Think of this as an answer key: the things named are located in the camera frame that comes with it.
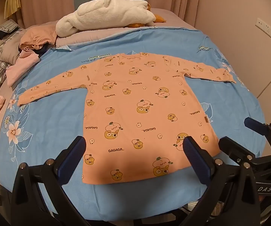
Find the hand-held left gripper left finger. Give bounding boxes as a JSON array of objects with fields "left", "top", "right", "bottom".
[{"left": 10, "top": 135, "right": 91, "bottom": 226}]

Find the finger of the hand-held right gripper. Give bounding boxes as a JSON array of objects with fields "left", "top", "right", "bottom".
[
  {"left": 244, "top": 116, "right": 271, "bottom": 151},
  {"left": 218, "top": 137, "right": 271, "bottom": 168}
]

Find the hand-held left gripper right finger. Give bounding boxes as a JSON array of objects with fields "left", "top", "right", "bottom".
[{"left": 182, "top": 135, "right": 261, "bottom": 226}]

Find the pink cartoon print shirt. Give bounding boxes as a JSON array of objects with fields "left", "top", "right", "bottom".
[{"left": 17, "top": 52, "right": 237, "bottom": 185}]

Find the light pink garment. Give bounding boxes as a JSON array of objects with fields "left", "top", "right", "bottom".
[{"left": 6, "top": 47, "right": 40, "bottom": 87}]

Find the blue floral blanket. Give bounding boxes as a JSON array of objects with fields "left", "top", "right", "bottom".
[{"left": 0, "top": 25, "right": 267, "bottom": 219}]

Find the dark crumpled garment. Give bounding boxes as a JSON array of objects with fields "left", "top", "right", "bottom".
[{"left": 33, "top": 45, "right": 53, "bottom": 58}]

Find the grey pillow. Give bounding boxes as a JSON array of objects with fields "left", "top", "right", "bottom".
[{"left": 0, "top": 28, "right": 28, "bottom": 65}]

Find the crumpled peach garment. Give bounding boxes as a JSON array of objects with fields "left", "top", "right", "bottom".
[{"left": 20, "top": 25, "right": 58, "bottom": 50}]

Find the grey plaid cloth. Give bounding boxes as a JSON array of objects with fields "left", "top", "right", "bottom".
[{"left": 0, "top": 19, "right": 20, "bottom": 40}]

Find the white plush duck toy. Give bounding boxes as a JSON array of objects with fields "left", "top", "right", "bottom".
[{"left": 55, "top": 0, "right": 167, "bottom": 38}]

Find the beige hanging tassel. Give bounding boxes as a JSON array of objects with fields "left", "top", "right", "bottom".
[{"left": 4, "top": 0, "right": 20, "bottom": 18}]

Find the white wall socket strip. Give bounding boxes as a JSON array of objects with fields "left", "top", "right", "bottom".
[{"left": 255, "top": 18, "right": 271, "bottom": 47}]

